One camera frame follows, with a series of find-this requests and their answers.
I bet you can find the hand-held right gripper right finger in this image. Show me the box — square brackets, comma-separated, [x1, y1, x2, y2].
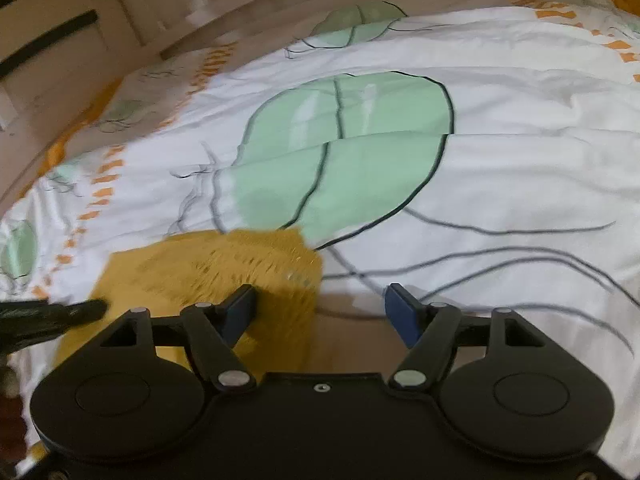
[385, 283, 546, 391]

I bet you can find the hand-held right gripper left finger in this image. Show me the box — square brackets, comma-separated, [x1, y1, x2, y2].
[100, 284, 253, 391]

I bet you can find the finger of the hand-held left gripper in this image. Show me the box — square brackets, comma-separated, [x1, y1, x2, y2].
[0, 299, 107, 350]

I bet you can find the yellow knit garment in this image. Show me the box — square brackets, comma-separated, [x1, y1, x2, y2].
[57, 226, 324, 383]

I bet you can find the white leaf printed blanket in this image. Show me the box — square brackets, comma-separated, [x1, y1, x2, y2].
[0, 0, 640, 463]

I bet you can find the yellow bed sheet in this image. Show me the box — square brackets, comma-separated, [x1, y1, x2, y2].
[17, 80, 126, 198]

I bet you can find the beige wardrobe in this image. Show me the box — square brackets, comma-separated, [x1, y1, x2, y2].
[0, 0, 151, 133]

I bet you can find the long black wardrobe handle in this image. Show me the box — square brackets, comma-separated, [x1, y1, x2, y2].
[0, 10, 98, 79]

